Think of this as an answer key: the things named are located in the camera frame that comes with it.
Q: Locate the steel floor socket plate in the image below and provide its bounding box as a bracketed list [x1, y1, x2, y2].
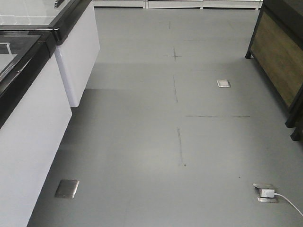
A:
[216, 79, 231, 88]

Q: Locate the white chest freezer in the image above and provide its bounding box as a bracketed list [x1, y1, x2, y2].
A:
[0, 31, 72, 227]
[0, 0, 100, 107]

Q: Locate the white store shelving unit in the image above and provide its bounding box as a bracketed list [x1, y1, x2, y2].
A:
[93, 0, 263, 10]

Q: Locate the closed steel floor plate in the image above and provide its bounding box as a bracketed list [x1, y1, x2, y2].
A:
[55, 179, 79, 199]

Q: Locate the near white chest freezer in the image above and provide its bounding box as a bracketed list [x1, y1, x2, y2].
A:
[0, 31, 72, 227]

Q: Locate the open floor power socket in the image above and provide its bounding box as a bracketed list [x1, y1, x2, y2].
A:
[253, 183, 278, 203]

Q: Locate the black wooden produce stand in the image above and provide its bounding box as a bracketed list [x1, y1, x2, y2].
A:
[245, 0, 303, 141]

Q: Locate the white power cable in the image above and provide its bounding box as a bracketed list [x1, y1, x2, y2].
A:
[274, 192, 303, 218]

